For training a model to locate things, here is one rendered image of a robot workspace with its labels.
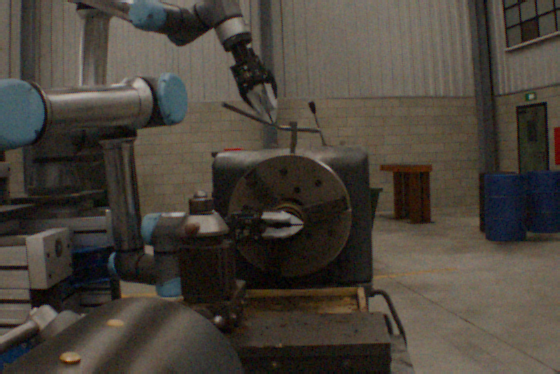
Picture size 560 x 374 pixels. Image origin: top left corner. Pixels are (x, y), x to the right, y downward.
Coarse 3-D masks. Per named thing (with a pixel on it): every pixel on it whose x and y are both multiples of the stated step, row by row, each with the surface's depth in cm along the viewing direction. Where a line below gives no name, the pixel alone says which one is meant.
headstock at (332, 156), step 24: (216, 168) 161; (240, 168) 160; (336, 168) 157; (360, 168) 157; (216, 192) 161; (360, 192) 157; (360, 216) 157; (360, 240) 158; (240, 264) 161; (336, 264) 159; (360, 264) 158
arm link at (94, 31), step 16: (80, 16) 150; (96, 16) 149; (112, 16) 153; (80, 32) 151; (96, 32) 149; (80, 48) 151; (96, 48) 150; (80, 64) 151; (96, 64) 151; (80, 80) 151; (96, 80) 151; (96, 128) 151; (96, 144) 153
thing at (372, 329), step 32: (256, 320) 90; (288, 320) 89; (320, 320) 88; (352, 320) 87; (384, 320) 86; (256, 352) 77; (288, 352) 77; (320, 352) 76; (352, 352) 76; (384, 352) 76
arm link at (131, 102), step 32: (0, 96) 83; (32, 96) 87; (64, 96) 97; (96, 96) 104; (128, 96) 111; (160, 96) 116; (0, 128) 83; (32, 128) 88; (64, 128) 99; (128, 128) 119
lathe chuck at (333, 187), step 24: (264, 168) 144; (288, 168) 143; (312, 168) 142; (240, 192) 145; (288, 192) 143; (312, 192) 143; (336, 192) 142; (336, 216) 142; (312, 240) 143; (336, 240) 143; (264, 264) 145; (288, 264) 144; (312, 264) 144
